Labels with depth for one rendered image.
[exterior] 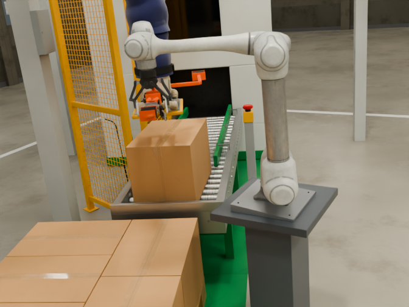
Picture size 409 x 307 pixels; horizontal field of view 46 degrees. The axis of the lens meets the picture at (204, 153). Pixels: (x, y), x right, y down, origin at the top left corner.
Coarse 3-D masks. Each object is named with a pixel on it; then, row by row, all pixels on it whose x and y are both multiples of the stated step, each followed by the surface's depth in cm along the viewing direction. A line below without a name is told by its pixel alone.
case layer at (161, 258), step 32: (64, 224) 291; (96, 224) 287; (128, 224) 283; (160, 224) 279; (192, 224) 276; (32, 256) 257; (64, 256) 254; (96, 256) 251; (128, 256) 248; (160, 256) 245; (192, 256) 260; (0, 288) 231; (32, 288) 228; (64, 288) 226; (96, 288) 224; (128, 288) 221; (160, 288) 219; (192, 288) 256
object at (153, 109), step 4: (144, 108) 227; (148, 108) 226; (152, 108) 226; (140, 112) 223; (144, 112) 223; (148, 112) 223; (152, 112) 223; (156, 112) 232; (140, 116) 224; (156, 116) 229; (140, 120) 224; (144, 120) 224; (148, 120) 224; (152, 120) 224
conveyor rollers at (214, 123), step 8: (208, 120) 490; (216, 120) 488; (232, 120) 479; (208, 128) 464; (216, 128) 463; (208, 136) 438; (216, 136) 437; (216, 144) 412; (224, 152) 394; (224, 160) 377; (216, 168) 360; (216, 176) 343; (208, 184) 328; (216, 184) 327; (208, 192) 318; (216, 192) 318
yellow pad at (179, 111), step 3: (180, 99) 301; (180, 102) 293; (180, 105) 285; (168, 108) 279; (177, 108) 277; (180, 108) 278; (168, 111) 274; (171, 111) 273; (174, 111) 273; (177, 111) 272; (180, 111) 272; (168, 114) 272; (171, 114) 272; (174, 114) 272; (177, 114) 273; (180, 114) 273
